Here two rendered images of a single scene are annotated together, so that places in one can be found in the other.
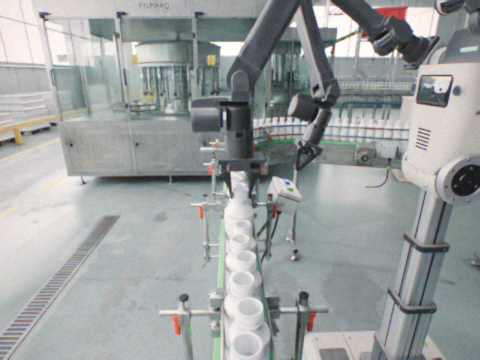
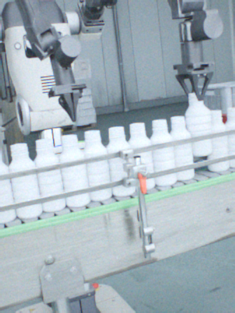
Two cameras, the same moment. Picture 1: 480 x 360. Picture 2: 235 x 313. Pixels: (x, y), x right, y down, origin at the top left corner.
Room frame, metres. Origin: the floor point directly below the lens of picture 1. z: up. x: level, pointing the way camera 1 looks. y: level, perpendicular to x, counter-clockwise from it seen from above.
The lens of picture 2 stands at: (1.21, 0.96, 1.30)
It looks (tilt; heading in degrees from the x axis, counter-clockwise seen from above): 11 degrees down; 249
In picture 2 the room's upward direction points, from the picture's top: 7 degrees counter-clockwise
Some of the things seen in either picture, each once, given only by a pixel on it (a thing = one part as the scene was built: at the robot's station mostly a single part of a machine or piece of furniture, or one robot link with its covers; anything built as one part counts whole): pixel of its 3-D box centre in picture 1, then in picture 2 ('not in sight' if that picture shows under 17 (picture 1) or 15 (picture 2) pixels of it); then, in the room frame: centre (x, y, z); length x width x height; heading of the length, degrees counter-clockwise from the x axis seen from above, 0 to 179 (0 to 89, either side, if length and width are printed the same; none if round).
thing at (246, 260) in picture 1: (245, 294); not in sight; (0.44, -0.01, 1.08); 0.06 x 0.06 x 0.17
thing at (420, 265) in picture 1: (414, 285); not in sight; (0.87, -0.64, 0.74); 0.11 x 0.11 x 0.40; 2
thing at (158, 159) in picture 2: not in sight; (162, 152); (0.73, 0.01, 1.08); 0.06 x 0.06 x 0.17
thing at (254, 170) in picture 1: (243, 178); (193, 83); (0.61, -0.01, 1.25); 0.07 x 0.07 x 0.09; 2
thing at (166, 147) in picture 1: (178, 94); not in sight; (5.20, 1.04, 1.18); 2.88 x 2.73 x 2.35; 92
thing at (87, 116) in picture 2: not in sight; (65, 110); (-1.55, -9.67, 0.50); 1.24 x 1.03 x 1.00; 5
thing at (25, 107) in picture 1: (15, 114); not in sight; (8.03, 6.15, 0.50); 1.23 x 1.04 x 1.00; 92
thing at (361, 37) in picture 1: (372, 79); not in sight; (7.06, -3.04, 1.40); 0.92 x 0.72 x 2.80; 74
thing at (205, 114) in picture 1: (220, 102); (198, 16); (0.61, 0.04, 1.41); 0.12 x 0.09 x 0.12; 93
